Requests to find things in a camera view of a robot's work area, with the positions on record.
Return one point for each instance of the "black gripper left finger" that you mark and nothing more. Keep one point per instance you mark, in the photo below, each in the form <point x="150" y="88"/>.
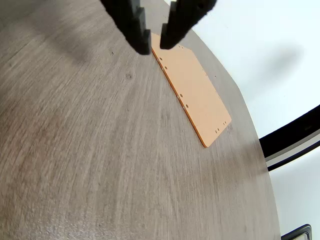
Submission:
<point x="132" y="27"/>

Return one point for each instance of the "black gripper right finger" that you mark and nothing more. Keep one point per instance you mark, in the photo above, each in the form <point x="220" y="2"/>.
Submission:
<point x="182" y="22"/>

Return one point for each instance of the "black wall trim strip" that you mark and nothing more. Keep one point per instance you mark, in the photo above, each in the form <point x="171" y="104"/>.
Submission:
<point x="290" y="145"/>

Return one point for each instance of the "orange square board with holes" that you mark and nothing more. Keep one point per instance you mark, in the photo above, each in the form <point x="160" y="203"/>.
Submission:
<point x="192" y="92"/>

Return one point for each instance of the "dark framed panel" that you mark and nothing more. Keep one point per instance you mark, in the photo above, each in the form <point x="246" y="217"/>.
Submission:
<point x="298" y="233"/>

